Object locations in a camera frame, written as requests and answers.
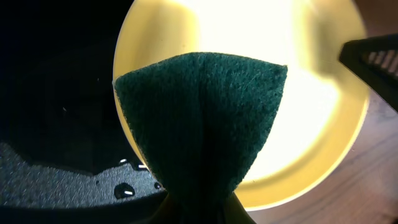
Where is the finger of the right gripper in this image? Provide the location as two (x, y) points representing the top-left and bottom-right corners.
(339, 34), (397, 110)

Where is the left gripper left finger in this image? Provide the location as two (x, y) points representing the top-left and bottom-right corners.
(137, 194), (186, 224)

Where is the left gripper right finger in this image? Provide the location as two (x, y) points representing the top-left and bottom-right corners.
(223, 193), (256, 224)

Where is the yellow plate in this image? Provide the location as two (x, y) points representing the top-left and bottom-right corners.
(113, 0), (369, 211)

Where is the green yellow sponge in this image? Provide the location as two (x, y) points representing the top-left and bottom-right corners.
(114, 52), (288, 212)

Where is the black round tray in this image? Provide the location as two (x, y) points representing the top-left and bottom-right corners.
(1, 1), (165, 223)

